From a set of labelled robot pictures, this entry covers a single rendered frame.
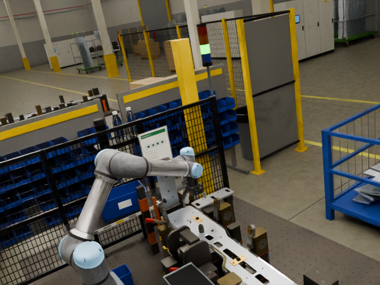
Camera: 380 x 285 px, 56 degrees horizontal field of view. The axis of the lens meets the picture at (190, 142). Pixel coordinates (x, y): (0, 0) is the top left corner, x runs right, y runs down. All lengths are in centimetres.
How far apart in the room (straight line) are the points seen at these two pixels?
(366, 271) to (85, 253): 148
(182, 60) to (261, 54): 228
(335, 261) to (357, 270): 12
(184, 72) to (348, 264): 160
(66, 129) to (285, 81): 292
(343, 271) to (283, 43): 343
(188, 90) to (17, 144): 182
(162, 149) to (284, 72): 288
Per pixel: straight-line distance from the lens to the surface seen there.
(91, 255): 156
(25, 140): 374
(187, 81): 263
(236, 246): 194
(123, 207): 237
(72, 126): 383
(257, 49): 471
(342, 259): 233
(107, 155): 166
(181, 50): 260
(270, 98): 493
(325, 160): 363
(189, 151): 196
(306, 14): 1317
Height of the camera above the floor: 215
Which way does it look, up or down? 19 degrees down
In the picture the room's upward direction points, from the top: 10 degrees counter-clockwise
